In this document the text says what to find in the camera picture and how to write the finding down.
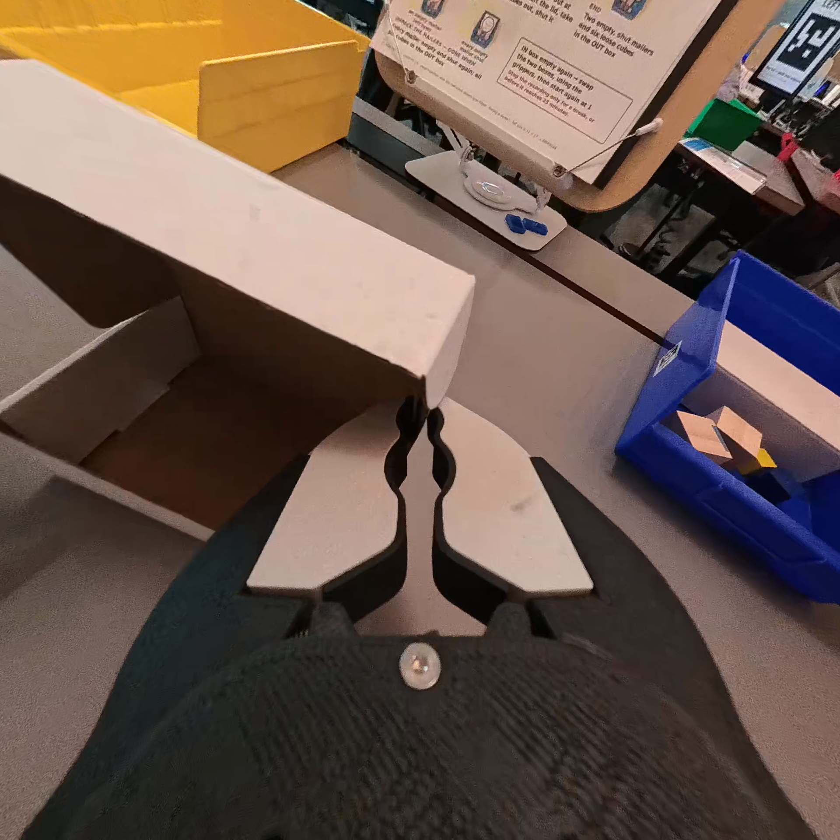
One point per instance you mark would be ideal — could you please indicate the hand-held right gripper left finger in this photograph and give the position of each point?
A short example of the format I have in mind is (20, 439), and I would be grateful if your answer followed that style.
(334, 518)

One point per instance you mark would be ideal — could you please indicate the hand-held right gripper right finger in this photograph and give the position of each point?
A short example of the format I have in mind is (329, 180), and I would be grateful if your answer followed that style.
(505, 518)

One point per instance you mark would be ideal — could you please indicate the pale wooden cube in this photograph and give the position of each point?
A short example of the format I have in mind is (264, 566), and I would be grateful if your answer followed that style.
(738, 426)
(702, 433)

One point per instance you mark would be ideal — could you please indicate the yellow cube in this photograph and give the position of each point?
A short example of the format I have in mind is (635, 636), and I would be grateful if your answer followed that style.
(758, 459)

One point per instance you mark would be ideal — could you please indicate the blue plastic bin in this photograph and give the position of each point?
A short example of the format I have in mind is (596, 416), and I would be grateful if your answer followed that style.
(695, 328)

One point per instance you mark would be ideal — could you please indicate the blue cube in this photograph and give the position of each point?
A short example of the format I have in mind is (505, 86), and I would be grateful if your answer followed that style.
(781, 489)

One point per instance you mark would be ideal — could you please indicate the white cardboard box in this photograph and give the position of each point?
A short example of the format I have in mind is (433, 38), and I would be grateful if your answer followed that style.
(774, 380)
(229, 229)

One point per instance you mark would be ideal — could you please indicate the yellow plastic bin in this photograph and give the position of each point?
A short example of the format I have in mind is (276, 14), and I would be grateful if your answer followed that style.
(275, 98)

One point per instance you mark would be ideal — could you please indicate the blue plastic clip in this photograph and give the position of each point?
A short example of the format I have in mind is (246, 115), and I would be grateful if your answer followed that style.
(525, 224)

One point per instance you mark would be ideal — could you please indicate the white oval puck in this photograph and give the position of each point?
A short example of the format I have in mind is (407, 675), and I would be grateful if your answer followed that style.
(491, 190)

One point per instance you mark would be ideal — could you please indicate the printed instruction sheet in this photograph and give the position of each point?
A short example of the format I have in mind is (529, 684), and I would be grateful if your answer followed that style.
(558, 65)

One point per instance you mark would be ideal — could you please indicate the black white marker sign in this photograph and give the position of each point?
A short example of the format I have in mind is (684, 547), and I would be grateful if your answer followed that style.
(810, 39)

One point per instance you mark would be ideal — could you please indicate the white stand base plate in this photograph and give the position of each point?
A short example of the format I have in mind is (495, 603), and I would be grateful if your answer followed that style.
(439, 174)

